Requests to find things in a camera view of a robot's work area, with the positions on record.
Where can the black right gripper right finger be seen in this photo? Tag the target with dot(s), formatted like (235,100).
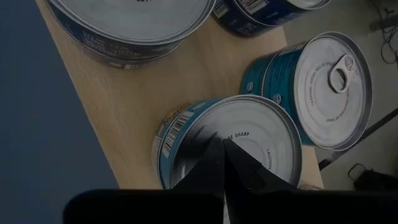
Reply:
(245,177)

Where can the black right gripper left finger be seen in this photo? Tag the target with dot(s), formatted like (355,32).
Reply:
(202,177)

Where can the teal yellowfin tuna can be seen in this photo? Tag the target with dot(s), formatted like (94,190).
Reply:
(248,121)
(332,90)
(252,77)

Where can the silver lid tuna can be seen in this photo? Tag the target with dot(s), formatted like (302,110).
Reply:
(124,66)
(133,18)

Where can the dark blue tuna can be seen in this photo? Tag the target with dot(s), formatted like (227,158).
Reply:
(230,23)
(273,12)

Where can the wooden shelf black frame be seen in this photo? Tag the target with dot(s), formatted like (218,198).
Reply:
(140,99)

